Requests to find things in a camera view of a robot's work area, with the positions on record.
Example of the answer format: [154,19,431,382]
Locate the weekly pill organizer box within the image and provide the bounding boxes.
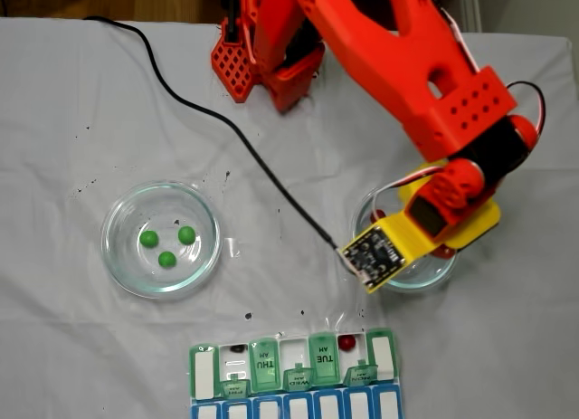
[187,327,404,419]

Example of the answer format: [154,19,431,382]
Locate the glass bowl for red pills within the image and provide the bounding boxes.
[350,181,463,294]

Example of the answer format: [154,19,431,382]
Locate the glass bowl for green pills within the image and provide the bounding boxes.
[100,179,223,300]

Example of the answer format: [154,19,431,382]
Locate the white tablecloth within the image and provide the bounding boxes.
[0,15,574,419]

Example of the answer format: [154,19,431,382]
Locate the camera circuit board yellow frame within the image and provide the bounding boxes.
[338,224,407,295]

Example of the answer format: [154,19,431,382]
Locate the white red servo wire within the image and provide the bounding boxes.
[504,81,547,138]
[373,164,449,224]

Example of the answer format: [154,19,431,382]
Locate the black camera cable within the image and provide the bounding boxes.
[83,14,346,257]

